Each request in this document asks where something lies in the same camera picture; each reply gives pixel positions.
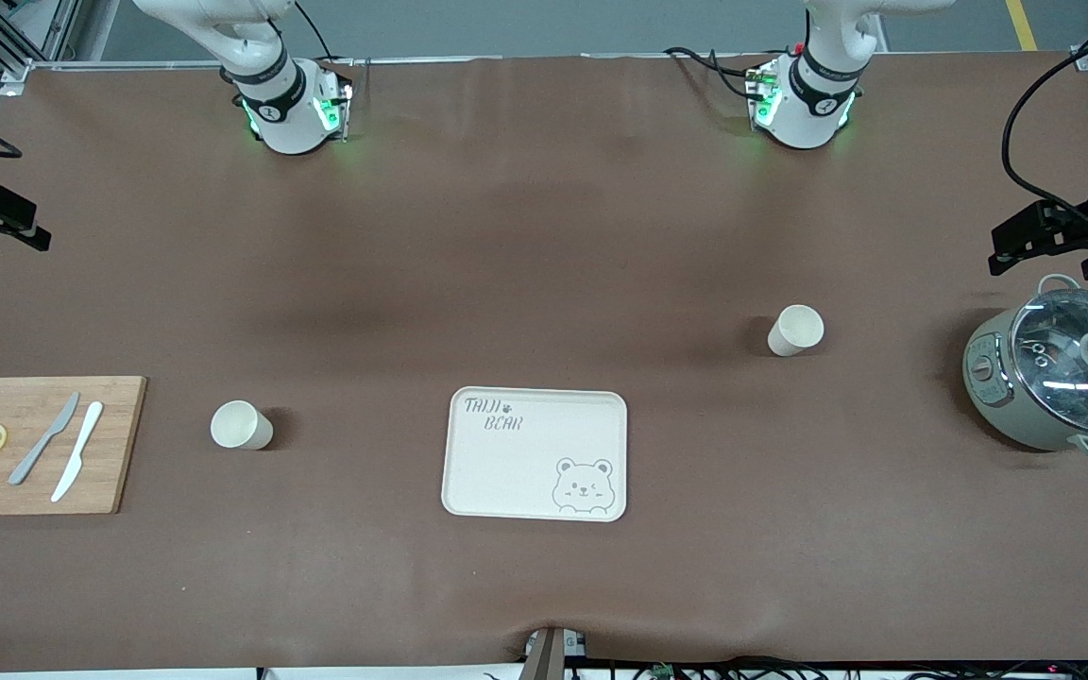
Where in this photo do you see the grey electric cooking pot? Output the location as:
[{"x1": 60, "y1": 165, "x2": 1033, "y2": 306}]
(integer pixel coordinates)
[{"x1": 962, "y1": 274, "x2": 1088, "y2": 462}]

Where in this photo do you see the grey plastic knife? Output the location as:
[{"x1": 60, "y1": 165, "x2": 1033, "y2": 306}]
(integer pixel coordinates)
[{"x1": 8, "y1": 392, "x2": 80, "y2": 486}]

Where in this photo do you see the cream bear print tray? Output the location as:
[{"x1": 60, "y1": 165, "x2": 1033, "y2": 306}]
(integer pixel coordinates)
[{"x1": 441, "y1": 386, "x2": 628, "y2": 523}]

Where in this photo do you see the glass pot lid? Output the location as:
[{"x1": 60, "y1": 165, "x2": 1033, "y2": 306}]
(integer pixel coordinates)
[{"x1": 1010, "y1": 288, "x2": 1088, "y2": 437}]

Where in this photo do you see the white plastic knife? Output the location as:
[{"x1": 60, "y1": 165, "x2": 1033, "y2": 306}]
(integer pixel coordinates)
[{"x1": 51, "y1": 401, "x2": 105, "y2": 503}]

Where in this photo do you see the wooden cutting board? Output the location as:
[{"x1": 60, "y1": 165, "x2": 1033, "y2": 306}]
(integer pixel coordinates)
[{"x1": 0, "y1": 376, "x2": 148, "y2": 517}]

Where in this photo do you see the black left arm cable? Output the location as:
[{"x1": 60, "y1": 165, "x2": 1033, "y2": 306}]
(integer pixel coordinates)
[{"x1": 1002, "y1": 42, "x2": 1088, "y2": 237}]

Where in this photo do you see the black base power cable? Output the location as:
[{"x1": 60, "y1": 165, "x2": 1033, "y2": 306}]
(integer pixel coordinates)
[{"x1": 662, "y1": 45, "x2": 762, "y2": 100}]

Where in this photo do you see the white IKEA cup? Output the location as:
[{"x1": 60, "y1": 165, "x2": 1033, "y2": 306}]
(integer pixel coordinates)
[
  {"x1": 211, "y1": 400, "x2": 274, "y2": 451},
  {"x1": 768, "y1": 304, "x2": 825, "y2": 358}
]

